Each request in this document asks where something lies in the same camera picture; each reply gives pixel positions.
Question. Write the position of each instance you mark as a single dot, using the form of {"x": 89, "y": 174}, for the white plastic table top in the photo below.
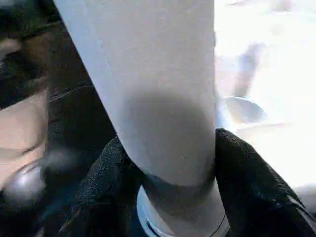
{"x": 271, "y": 135}

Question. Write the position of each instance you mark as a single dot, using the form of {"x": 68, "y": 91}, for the white plastic table leg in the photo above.
{"x": 148, "y": 86}

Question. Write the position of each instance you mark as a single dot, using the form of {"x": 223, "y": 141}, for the dark left robot foot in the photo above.
{"x": 22, "y": 182}

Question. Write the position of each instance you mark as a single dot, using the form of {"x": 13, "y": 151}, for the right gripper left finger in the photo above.
{"x": 103, "y": 192}

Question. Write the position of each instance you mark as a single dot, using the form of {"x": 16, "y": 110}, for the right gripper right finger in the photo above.
{"x": 259, "y": 192}

